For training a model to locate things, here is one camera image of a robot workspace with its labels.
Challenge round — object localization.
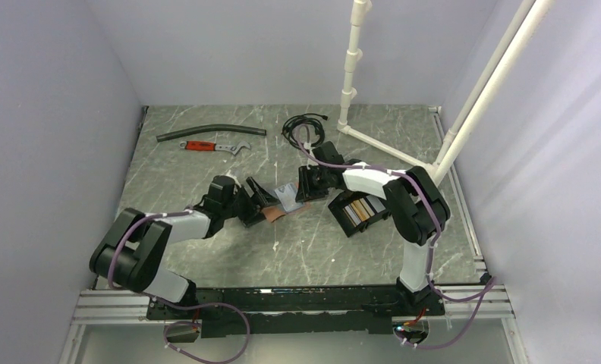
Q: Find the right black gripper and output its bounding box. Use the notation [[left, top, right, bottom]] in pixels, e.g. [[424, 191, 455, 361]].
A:
[[294, 166, 329, 203]]

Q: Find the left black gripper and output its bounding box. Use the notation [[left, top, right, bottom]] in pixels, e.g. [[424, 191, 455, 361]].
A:
[[222, 177, 280, 227]]

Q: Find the brown leather card holder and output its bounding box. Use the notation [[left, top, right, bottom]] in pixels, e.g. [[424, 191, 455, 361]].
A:
[[262, 188, 310, 223]]

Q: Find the black card box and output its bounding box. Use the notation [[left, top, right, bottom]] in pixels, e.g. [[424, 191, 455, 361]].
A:
[[328, 191, 392, 237]]

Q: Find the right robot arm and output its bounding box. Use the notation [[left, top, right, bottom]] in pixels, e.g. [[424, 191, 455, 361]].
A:
[[296, 142, 451, 315]]

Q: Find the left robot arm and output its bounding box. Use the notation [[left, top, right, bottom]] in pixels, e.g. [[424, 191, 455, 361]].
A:
[[89, 175, 279, 319]]

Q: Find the white card stack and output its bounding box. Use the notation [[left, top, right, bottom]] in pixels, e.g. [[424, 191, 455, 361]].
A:
[[343, 205, 362, 226]]

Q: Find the coiled black cable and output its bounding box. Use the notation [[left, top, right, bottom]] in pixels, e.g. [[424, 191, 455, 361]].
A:
[[281, 113, 329, 152]]

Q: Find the red handled adjustable wrench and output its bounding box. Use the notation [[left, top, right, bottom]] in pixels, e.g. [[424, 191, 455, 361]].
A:
[[178, 140, 251, 155]]

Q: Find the black rubber hose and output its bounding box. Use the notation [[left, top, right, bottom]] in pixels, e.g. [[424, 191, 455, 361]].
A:
[[156, 123, 267, 143]]

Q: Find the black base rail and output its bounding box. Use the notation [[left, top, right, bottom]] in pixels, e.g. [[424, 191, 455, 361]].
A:
[[146, 283, 445, 338]]

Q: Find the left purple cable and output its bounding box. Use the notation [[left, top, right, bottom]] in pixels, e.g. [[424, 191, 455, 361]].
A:
[[106, 211, 253, 364]]

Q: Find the white pvc pipe frame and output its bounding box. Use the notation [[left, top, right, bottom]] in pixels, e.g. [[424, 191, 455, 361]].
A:
[[333, 1, 551, 173]]

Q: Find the aluminium extrusion frame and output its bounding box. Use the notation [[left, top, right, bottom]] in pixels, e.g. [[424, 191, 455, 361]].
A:
[[59, 284, 530, 363]]

